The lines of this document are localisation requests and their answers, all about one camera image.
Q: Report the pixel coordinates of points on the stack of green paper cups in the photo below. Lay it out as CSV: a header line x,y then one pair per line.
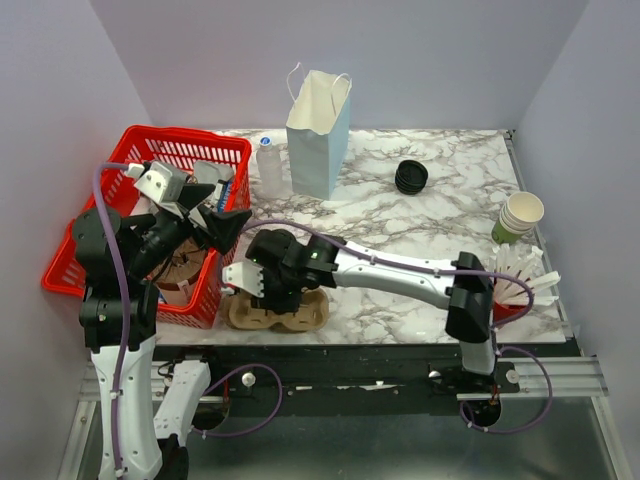
x,y
518,216

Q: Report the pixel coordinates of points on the grey crumpled bag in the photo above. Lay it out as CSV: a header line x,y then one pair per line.
x,y
212,173

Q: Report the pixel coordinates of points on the brown pulp cup carrier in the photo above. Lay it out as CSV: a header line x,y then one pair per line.
x,y
238,312

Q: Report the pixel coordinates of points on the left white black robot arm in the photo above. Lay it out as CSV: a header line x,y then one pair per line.
x,y
118,314

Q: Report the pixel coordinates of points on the stack of black lids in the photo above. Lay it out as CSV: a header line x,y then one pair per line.
x,y
411,177

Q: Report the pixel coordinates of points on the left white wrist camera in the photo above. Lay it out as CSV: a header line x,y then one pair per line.
x,y
159,181

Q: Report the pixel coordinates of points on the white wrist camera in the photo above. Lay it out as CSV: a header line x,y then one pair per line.
x,y
245,275
159,181

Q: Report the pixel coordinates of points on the brown round package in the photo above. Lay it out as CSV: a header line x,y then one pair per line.
x,y
183,267

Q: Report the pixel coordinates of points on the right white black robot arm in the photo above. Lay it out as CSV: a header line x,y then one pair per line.
x,y
278,269

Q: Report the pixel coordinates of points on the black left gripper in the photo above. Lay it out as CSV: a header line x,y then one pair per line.
x,y
223,227

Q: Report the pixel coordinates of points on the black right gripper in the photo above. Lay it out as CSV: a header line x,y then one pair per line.
x,y
270,302

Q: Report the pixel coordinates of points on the red plastic basket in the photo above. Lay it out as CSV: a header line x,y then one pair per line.
x,y
182,148

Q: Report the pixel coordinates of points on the red cup holder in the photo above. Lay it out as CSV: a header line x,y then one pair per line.
x,y
501,312

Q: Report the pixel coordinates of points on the clear plastic water bottle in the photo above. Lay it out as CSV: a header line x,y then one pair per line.
x,y
270,167

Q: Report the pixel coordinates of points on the blue flat package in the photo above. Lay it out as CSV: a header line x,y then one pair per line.
x,y
222,194

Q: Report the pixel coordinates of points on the light blue paper bag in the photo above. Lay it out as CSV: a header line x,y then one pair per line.
x,y
317,129

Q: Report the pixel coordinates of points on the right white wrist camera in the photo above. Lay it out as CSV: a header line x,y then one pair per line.
x,y
245,275

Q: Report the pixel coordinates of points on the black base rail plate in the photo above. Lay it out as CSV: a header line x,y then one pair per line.
x,y
350,380

